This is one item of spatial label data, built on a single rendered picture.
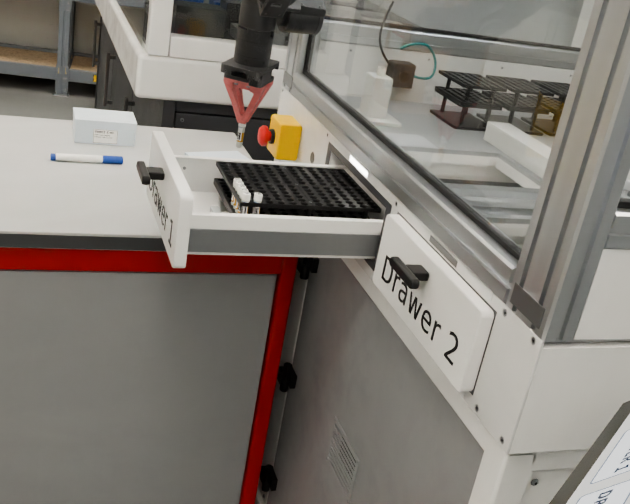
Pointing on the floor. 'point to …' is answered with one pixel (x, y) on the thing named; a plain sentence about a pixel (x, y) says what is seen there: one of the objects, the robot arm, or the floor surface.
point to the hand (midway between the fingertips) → (243, 117)
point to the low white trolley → (114, 332)
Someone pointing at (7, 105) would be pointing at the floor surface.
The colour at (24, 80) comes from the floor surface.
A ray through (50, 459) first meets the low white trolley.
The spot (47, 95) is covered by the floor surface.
